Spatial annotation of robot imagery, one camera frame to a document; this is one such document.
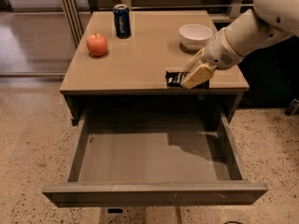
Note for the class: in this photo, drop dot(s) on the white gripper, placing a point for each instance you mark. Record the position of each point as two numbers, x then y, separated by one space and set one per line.
219 52

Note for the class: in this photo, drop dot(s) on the black rxbar chocolate wrapper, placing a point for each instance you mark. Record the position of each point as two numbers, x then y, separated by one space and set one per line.
173 80

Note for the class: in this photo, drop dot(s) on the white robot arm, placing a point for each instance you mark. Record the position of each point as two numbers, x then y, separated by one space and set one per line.
267 23

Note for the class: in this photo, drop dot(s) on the beige cabinet with top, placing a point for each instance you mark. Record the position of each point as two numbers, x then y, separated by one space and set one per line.
135 65

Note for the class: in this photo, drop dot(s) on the open grey top drawer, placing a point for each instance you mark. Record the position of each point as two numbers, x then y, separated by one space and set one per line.
154 159

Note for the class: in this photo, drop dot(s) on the white ceramic bowl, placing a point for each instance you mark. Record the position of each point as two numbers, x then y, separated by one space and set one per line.
194 36

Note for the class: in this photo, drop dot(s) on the blue pepsi can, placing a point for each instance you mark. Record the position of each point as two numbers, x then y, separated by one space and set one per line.
122 20

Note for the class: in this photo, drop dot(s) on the black object at right edge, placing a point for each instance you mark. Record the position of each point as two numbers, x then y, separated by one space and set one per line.
292 108

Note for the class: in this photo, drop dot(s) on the red apple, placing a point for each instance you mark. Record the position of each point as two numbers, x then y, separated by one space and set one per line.
97 45

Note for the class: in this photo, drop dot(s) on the metal frame post left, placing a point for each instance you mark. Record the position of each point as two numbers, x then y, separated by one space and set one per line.
71 13

